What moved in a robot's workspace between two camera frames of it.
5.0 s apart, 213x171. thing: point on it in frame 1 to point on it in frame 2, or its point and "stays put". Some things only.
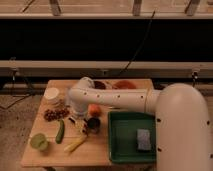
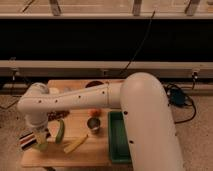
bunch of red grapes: [55, 115] stays put
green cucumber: [60, 134] stays put
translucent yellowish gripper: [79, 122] to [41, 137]
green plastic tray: [123, 136] stays put
